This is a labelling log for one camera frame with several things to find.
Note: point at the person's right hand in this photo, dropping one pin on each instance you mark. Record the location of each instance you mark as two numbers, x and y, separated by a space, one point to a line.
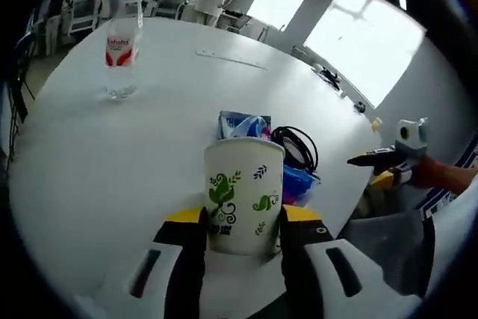
429 173

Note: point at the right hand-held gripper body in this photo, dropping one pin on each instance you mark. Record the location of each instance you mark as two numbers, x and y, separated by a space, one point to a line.
411 136

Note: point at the white paper cup green leaves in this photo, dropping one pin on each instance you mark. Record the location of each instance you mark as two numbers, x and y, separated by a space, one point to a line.
242 192

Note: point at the grey mesh office chair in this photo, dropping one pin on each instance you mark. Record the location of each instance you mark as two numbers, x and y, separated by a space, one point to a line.
388 248

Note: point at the thin clear strip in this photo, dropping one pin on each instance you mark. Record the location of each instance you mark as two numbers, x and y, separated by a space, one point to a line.
231 59

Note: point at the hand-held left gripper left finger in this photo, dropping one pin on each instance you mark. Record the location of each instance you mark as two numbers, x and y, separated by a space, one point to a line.
175 259

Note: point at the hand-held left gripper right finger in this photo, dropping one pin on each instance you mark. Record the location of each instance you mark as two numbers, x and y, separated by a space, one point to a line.
306 259

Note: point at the blue wet wipes packet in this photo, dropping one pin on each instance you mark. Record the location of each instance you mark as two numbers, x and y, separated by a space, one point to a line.
298 184

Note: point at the clear plastic water bottle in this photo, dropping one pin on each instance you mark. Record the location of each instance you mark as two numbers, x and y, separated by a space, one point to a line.
119 57

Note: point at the clear packet with blue disc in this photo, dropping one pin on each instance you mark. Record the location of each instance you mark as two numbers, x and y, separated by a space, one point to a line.
239 123

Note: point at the white table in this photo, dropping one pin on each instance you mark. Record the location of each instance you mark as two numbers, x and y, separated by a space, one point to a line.
112 154

